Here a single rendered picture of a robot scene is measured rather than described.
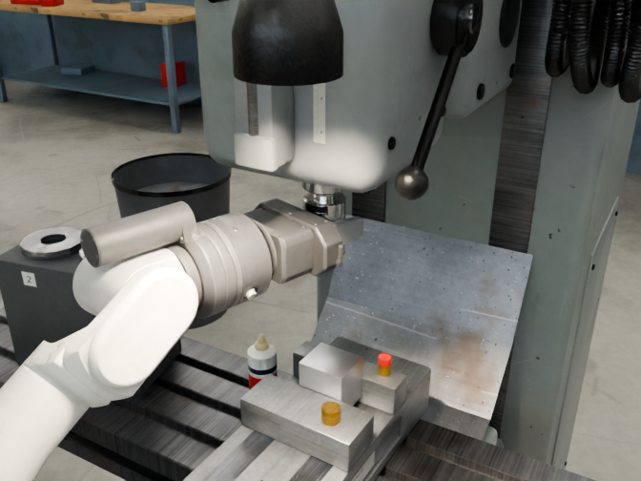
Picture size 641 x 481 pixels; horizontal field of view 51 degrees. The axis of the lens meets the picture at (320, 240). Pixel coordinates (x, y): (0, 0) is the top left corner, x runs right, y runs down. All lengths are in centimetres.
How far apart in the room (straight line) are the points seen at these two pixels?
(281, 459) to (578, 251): 54
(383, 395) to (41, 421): 42
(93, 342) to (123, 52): 639
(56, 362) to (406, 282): 68
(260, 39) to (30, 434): 35
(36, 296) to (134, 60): 585
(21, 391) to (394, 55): 40
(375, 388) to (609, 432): 174
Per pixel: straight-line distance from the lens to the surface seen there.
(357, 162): 60
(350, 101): 58
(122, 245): 59
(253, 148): 60
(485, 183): 106
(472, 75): 75
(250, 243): 64
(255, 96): 59
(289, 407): 81
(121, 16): 567
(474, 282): 110
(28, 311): 107
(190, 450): 93
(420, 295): 112
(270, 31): 42
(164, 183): 302
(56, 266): 101
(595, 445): 246
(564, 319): 112
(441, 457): 94
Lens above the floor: 154
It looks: 25 degrees down
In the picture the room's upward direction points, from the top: straight up
